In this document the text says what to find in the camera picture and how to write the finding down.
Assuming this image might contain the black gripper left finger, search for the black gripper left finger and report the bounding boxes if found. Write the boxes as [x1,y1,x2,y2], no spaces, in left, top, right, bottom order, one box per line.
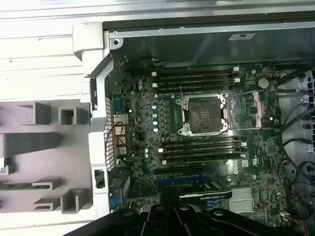
[63,186,174,236]

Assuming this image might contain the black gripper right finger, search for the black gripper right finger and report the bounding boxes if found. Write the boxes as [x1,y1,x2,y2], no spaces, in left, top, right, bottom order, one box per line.
[170,186,270,236]

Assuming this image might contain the thin wire locking lever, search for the thin wire locking lever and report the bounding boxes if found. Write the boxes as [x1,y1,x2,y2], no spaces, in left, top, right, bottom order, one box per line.
[221,90,255,97]
[179,86,187,130]

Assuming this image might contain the metal socket cover frame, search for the metal socket cover frame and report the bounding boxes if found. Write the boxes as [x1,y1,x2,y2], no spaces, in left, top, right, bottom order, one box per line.
[220,89,266,130]

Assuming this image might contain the CPU socket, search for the CPU socket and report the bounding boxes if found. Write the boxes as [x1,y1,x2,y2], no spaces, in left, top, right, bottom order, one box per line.
[175,93,231,137]

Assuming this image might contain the black graphics card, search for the black graphics card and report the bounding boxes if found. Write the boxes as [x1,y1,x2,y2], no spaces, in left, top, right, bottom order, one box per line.
[177,181,233,206]

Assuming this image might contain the blue expansion slot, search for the blue expansion slot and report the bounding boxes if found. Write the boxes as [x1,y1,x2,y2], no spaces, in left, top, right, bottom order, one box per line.
[157,176,207,186]

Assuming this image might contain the black expansion slot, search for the black expansion slot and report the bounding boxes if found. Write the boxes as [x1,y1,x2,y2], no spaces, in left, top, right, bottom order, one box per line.
[154,165,204,175]

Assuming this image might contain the silver finned heatsink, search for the silver finned heatsink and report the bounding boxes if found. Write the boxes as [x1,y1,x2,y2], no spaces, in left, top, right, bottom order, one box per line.
[229,187,256,214]

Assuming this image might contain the RAM slot white clips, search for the RAM slot white clips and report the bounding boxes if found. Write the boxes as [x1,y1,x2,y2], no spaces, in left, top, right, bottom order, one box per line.
[157,142,248,154]
[161,152,247,165]
[150,66,241,77]
[150,77,241,89]

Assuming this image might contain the RAM slot black clips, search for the RAM slot black clips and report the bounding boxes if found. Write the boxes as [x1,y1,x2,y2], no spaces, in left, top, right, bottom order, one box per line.
[161,137,243,148]
[157,84,234,93]
[157,73,234,81]
[163,147,244,159]

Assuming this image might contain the green motherboard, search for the green motherboard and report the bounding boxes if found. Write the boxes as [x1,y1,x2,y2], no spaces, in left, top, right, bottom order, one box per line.
[109,61,290,222]

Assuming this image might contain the black open PC case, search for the black open PC case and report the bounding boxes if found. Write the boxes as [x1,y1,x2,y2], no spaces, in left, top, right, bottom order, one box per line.
[72,13,315,236]

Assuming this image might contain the grey parts rack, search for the grey parts rack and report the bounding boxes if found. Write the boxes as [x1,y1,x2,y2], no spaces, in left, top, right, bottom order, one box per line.
[0,99,94,215]

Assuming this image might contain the green RAM stick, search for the green RAM stick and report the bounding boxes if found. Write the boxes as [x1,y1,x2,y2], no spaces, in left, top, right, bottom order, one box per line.
[0,182,34,190]

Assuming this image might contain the silver metal drive cage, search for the silver metal drive cage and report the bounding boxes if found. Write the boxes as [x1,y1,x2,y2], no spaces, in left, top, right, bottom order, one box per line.
[278,66,315,153]

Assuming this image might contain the grey plastic case latch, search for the grey plastic case latch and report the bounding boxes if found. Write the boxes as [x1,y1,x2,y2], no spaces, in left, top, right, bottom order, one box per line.
[72,21,104,62]

